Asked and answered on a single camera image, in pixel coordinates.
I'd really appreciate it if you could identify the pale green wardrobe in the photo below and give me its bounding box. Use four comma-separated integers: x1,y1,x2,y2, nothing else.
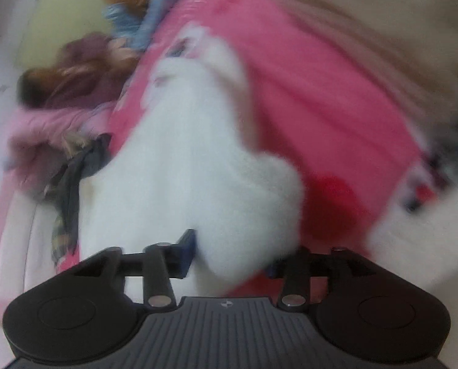
18,0,111,67

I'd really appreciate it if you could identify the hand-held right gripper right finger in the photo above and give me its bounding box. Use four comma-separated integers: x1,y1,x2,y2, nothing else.
266,246,373,311

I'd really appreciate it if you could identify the cream fleece garment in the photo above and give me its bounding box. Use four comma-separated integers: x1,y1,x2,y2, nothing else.
248,0,458,135

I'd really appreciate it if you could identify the dark clothes pile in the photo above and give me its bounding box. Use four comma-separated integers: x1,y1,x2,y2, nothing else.
44,134,113,247

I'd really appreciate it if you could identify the pink quilt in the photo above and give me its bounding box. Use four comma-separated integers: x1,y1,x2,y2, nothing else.
4,104,115,201

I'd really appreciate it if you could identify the white fleece garment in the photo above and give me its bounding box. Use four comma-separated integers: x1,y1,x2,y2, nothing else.
77,23,307,301

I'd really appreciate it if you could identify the pink bed blanket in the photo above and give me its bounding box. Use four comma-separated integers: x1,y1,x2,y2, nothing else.
0,0,446,310

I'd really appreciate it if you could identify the plaid cloth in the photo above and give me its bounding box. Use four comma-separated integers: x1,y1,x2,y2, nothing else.
50,215,78,267

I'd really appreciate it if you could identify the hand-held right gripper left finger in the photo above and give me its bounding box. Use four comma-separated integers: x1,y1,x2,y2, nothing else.
74,228,197,311

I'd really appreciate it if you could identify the striped blue printed cloth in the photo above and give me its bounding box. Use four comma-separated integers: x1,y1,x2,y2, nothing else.
401,114,458,216

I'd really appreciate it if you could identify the white bed frame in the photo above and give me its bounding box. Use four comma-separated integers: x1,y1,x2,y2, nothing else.
0,191,61,297

